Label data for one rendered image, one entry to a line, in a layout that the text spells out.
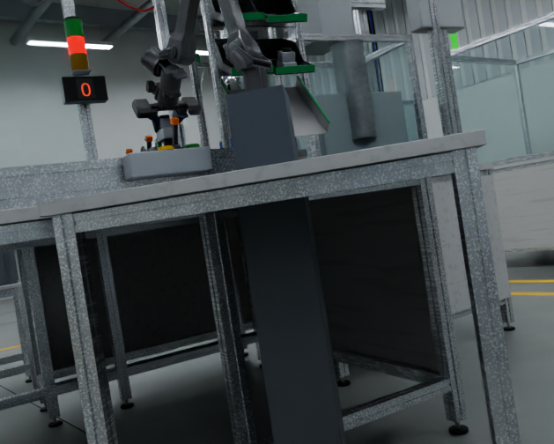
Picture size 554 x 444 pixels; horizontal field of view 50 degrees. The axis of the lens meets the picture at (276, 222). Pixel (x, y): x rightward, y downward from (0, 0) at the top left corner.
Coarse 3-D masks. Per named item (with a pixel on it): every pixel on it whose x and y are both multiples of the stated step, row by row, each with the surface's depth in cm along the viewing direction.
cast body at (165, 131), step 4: (160, 116) 169; (164, 116) 169; (168, 116) 170; (160, 120) 168; (164, 120) 168; (168, 120) 169; (160, 124) 168; (164, 124) 168; (168, 124) 169; (160, 128) 168; (164, 128) 167; (168, 128) 168; (160, 132) 169; (164, 132) 167; (168, 132) 167; (160, 136) 169; (164, 136) 167; (168, 136) 167; (160, 140) 170
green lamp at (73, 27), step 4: (64, 20) 170; (68, 20) 169; (72, 20) 169; (76, 20) 170; (80, 20) 171; (64, 24) 170; (68, 24) 169; (72, 24) 169; (76, 24) 169; (80, 24) 171; (68, 28) 169; (72, 28) 169; (76, 28) 169; (80, 28) 170; (68, 32) 169; (72, 32) 169; (76, 32) 169; (80, 32) 170; (68, 36) 170; (84, 36) 172
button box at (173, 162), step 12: (132, 156) 140; (144, 156) 141; (156, 156) 143; (168, 156) 144; (180, 156) 146; (192, 156) 147; (204, 156) 149; (132, 168) 140; (144, 168) 141; (156, 168) 142; (168, 168) 144; (180, 168) 145; (192, 168) 147; (204, 168) 148; (132, 180) 145
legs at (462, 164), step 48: (240, 192) 118; (288, 192) 117; (480, 192) 112; (288, 240) 137; (480, 240) 113; (288, 288) 138; (480, 288) 113; (96, 336) 125; (288, 336) 138; (480, 336) 113; (96, 384) 123; (288, 384) 138; (336, 384) 150; (96, 432) 124; (288, 432) 139; (336, 432) 137
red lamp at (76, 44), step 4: (72, 36) 169; (76, 36) 169; (80, 36) 170; (68, 40) 170; (72, 40) 169; (76, 40) 169; (80, 40) 170; (84, 40) 171; (68, 44) 170; (72, 44) 169; (76, 44) 169; (80, 44) 170; (84, 44) 171; (68, 48) 170; (72, 48) 169; (76, 48) 169; (80, 48) 170; (84, 48) 171; (72, 52) 169; (76, 52) 169; (80, 52) 170; (84, 52) 170
